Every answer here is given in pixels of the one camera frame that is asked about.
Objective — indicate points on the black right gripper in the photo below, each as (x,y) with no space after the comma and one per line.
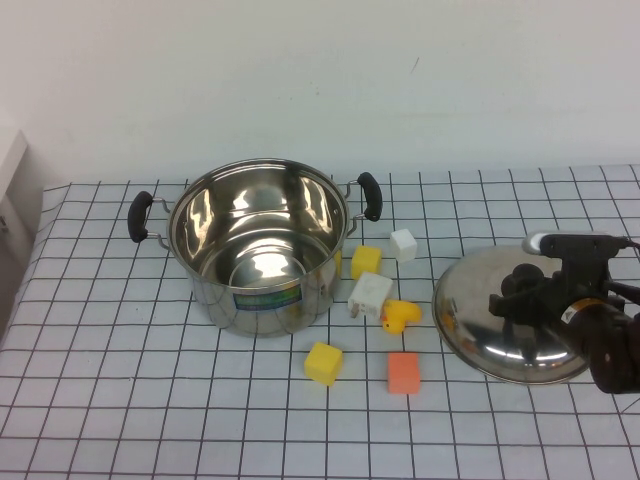
(580,280)

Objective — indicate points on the steel lid with black knob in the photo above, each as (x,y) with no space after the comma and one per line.
(475,330)

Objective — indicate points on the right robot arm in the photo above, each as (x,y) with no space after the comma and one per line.
(610,350)

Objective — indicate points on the stainless steel cooking pot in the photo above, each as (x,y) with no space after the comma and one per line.
(260,312)

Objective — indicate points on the yellow rubber duck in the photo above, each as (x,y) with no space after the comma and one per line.
(403,314)

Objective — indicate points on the white foam cube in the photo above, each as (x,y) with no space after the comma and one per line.
(403,246)

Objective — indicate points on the orange foam block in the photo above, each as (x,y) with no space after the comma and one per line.
(403,374)

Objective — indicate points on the white power adapter plug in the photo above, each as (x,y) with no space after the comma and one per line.
(371,295)

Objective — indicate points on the yellow foam cube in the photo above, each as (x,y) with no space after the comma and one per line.
(366,262)
(323,365)

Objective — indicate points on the white black-grid tablecloth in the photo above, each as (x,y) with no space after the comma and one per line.
(150,400)

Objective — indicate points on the white furniture panel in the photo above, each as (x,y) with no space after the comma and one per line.
(12,165)

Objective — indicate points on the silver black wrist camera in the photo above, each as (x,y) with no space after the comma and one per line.
(532,242)

